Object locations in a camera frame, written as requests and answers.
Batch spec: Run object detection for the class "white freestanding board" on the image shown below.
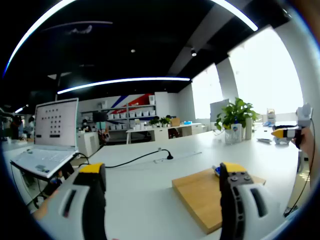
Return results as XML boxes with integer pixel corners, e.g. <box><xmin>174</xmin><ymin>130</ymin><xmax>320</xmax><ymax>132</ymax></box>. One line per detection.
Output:
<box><xmin>209</xmin><ymin>98</ymin><xmax>230</xmax><ymax>124</ymax></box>

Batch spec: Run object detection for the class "green leafy plant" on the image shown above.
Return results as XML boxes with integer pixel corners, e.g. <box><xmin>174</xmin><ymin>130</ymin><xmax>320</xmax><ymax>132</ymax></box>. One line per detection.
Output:
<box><xmin>214</xmin><ymin>97</ymin><xmax>261</xmax><ymax>137</ymax></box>

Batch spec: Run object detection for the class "white bottle blue label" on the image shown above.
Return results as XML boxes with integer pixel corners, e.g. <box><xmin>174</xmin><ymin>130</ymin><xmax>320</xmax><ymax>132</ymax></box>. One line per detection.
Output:
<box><xmin>231</xmin><ymin>122</ymin><xmax>246</xmax><ymax>144</ymax></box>

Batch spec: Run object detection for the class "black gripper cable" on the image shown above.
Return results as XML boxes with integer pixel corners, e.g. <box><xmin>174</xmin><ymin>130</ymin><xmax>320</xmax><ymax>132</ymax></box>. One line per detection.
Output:
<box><xmin>283</xmin><ymin>149</ymin><xmax>313</xmax><ymax>218</ymax></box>

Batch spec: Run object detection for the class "long white background desk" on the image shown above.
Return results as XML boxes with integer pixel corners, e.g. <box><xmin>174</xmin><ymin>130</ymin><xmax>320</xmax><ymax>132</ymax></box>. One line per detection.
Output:
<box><xmin>125</xmin><ymin>122</ymin><xmax>209</xmax><ymax>145</ymax></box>

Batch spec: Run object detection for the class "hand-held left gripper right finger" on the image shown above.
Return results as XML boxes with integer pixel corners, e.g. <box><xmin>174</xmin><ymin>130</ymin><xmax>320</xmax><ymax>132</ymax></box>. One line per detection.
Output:
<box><xmin>218</xmin><ymin>161</ymin><xmax>286</xmax><ymax>240</ymax></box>

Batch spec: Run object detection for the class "metal shelf of white bins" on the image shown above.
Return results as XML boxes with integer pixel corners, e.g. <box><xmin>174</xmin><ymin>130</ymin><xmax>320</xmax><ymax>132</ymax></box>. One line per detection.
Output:
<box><xmin>101</xmin><ymin>103</ymin><xmax>157</xmax><ymax>131</ymax></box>

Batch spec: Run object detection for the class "black gooseneck table cable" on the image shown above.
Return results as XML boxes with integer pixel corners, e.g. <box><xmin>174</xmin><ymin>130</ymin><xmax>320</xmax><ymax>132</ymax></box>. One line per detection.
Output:
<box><xmin>74</xmin><ymin>148</ymin><xmax>174</xmax><ymax>169</ymax></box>

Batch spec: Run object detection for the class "clear glass vase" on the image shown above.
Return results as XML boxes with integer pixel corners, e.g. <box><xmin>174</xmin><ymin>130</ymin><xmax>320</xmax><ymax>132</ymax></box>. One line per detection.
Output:
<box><xmin>224</xmin><ymin>128</ymin><xmax>237</xmax><ymax>145</ymax></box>

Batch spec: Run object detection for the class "white counter cabinet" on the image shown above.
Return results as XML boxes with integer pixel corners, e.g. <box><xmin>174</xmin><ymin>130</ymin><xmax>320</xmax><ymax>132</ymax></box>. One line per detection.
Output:
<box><xmin>77</xmin><ymin>131</ymin><xmax>100</xmax><ymax>158</ymax></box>

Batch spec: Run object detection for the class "white cylinder vase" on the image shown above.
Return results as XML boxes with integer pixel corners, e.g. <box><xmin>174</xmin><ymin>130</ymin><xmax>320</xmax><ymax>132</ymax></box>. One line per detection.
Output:
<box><xmin>244</xmin><ymin>117</ymin><xmax>254</xmax><ymax>140</ymax></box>

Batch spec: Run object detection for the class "long linear ceiling light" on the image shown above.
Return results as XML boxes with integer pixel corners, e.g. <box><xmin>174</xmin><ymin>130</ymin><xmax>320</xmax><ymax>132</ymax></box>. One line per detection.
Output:
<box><xmin>56</xmin><ymin>76</ymin><xmax>191</xmax><ymax>95</ymax></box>

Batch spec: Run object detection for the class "person's right hand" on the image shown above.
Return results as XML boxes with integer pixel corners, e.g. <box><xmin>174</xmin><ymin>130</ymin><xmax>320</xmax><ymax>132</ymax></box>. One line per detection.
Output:
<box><xmin>298</xmin><ymin>127</ymin><xmax>315</xmax><ymax>153</ymax></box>

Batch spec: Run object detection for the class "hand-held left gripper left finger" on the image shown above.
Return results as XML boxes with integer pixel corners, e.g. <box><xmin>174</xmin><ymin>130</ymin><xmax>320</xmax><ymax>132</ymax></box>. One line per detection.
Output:
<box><xmin>34</xmin><ymin>162</ymin><xmax>108</xmax><ymax>240</ymax></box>

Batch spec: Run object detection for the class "black laptop stand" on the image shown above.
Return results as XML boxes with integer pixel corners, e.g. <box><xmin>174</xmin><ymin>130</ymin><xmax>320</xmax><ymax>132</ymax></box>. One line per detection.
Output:
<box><xmin>37</xmin><ymin>159</ymin><xmax>76</xmax><ymax>198</ymax></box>

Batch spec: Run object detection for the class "black monitor on tripod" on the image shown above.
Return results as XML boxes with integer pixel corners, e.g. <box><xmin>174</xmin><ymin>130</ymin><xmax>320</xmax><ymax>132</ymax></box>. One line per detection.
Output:
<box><xmin>92</xmin><ymin>111</ymin><xmax>108</xmax><ymax>122</ymax></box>

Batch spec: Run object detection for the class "small white rack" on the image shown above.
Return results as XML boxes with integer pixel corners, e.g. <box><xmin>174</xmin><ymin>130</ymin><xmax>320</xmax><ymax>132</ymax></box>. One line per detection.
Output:
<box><xmin>266</xmin><ymin>107</ymin><xmax>276</xmax><ymax>126</ymax></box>

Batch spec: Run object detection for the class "person's left hand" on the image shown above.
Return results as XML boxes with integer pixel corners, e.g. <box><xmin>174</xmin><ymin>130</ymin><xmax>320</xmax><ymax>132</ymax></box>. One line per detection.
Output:
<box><xmin>32</xmin><ymin>189</ymin><xmax>60</xmax><ymax>221</ymax></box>

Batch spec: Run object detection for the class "white laptop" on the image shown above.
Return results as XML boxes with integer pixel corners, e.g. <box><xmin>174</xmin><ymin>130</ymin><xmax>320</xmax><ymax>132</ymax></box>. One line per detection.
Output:
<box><xmin>9</xmin><ymin>97</ymin><xmax>80</xmax><ymax>179</ymax></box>

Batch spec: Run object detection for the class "small wooden board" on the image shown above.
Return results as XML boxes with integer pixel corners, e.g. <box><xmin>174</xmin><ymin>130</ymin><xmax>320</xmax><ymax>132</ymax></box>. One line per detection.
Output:
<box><xmin>171</xmin><ymin>167</ymin><xmax>267</xmax><ymax>235</ymax></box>

